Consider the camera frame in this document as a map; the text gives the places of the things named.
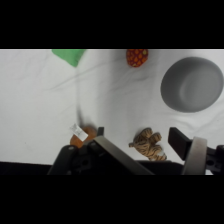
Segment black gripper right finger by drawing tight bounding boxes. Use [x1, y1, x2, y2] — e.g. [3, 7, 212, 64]
[167, 126, 209, 176]

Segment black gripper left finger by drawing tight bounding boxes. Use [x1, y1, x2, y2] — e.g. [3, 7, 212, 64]
[92, 126, 155, 176]

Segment grey bowl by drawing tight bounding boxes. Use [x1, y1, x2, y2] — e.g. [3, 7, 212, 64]
[160, 56, 224, 114]

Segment tiger striped plush toy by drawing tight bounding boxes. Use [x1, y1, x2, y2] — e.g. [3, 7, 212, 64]
[128, 127, 168, 163]

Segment orange plush toy with tag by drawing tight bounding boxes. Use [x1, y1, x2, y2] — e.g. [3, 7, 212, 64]
[69, 123, 99, 150]

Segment red yellow-spotted plush toy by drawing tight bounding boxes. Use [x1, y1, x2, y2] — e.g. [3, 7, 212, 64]
[125, 49, 150, 69]

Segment green cloth bag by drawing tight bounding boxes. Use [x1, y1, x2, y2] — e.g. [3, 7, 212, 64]
[51, 49, 87, 68]

